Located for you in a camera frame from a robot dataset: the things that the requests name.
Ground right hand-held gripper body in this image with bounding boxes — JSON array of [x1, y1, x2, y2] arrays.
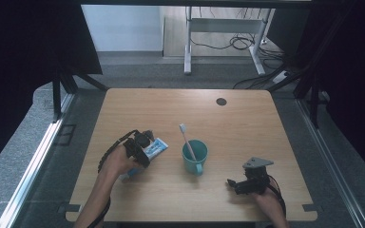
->
[[241, 157, 275, 196]]

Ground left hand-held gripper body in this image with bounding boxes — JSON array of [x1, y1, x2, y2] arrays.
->
[[123, 129, 156, 154]]

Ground white and blue toothpaste tube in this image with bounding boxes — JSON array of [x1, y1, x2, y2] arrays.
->
[[119, 137, 169, 183]]

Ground pink toothbrush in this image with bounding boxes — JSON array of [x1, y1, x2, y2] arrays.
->
[[179, 123, 199, 162]]

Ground teal cup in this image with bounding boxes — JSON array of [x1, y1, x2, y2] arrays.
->
[[181, 139, 209, 177]]

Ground person's left hand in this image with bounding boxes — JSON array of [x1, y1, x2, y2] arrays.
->
[[101, 144, 144, 179]]

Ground person's right hand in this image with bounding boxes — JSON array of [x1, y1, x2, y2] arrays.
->
[[252, 187, 282, 214]]

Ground black metal stand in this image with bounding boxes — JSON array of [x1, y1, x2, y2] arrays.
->
[[267, 12, 346, 129], [51, 61, 109, 124]]

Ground white power strip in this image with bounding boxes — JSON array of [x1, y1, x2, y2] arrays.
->
[[272, 70, 290, 85]]

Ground black curtain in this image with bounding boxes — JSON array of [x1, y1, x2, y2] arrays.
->
[[0, 0, 103, 180], [267, 0, 365, 184]]

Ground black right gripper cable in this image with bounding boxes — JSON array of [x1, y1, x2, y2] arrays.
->
[[265, 174, 288, 220]]

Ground aluminium rail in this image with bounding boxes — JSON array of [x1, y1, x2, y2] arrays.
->
[[0, 92, 76, 228], [295, 98, 365, 228]]

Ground black table bracket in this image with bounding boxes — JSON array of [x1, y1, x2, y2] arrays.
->
[[56, 202, 82, 215]]

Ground black floor cables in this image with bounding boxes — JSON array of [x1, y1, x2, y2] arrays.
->
[[189, 8, 288, 90]]

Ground white desk frame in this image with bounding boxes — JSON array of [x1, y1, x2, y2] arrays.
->
[[183, 6, 275, 76]]

